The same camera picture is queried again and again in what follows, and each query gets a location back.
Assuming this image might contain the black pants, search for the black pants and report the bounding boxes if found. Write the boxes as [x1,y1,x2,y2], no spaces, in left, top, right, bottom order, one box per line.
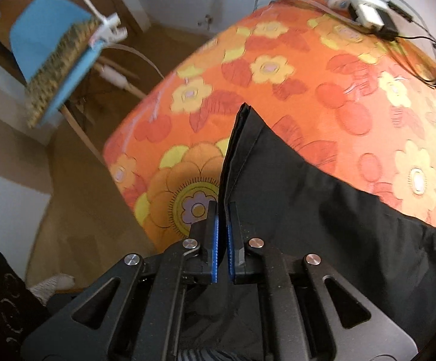
[179,102,436,361]

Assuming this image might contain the orange floral bedspread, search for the orange floral bedspread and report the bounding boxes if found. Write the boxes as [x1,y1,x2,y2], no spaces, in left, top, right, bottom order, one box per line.
[103,2,436,250]

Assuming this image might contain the blue chair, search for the blue chair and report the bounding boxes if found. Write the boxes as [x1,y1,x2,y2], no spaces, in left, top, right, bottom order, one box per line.
[8,0,103,129]

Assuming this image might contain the white power adapter box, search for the white power adapter box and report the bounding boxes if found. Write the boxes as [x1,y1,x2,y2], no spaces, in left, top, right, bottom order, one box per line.
[328,0,399,41]

